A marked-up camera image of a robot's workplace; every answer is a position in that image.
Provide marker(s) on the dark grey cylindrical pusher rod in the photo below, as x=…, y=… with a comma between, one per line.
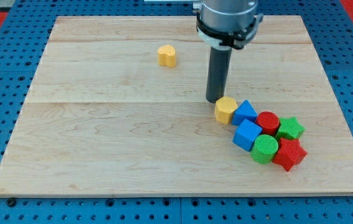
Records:
x=219, y=61

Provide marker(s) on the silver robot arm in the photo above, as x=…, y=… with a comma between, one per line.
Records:
x=225, y=25

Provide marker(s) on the yellow hexagon block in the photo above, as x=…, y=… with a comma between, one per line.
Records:
x=224, y=109

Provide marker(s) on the yellow heart block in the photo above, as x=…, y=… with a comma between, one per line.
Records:
x=166, y=56

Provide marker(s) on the blue triangle block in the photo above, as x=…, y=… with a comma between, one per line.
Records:
x=244, y=111

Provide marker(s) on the blue cube block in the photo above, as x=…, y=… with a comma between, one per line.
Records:
x=246, y=134

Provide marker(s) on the red cylinder block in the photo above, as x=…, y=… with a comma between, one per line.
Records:
x=269, y=122

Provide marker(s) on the green star block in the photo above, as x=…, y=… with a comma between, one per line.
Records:
x=289, y=129

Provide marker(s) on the green cylinder block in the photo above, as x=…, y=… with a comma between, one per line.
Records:
x=264, y=149

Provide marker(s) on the light wooden board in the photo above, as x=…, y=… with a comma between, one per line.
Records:
x=102, y=119

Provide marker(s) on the red star block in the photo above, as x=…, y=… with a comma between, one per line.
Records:
x=289, y=154

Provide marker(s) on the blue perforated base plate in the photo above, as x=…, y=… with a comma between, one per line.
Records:
x=23, y=36

